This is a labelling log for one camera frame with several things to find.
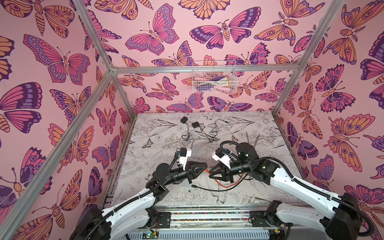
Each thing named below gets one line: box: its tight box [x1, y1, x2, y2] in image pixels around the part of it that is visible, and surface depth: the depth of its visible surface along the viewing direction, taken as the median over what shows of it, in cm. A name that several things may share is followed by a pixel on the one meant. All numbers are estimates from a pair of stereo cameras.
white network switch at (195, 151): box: [188, 145, 201, 160], surface depth 99 cm
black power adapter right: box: [191, 121, 200, 129], surface depth 115 cm
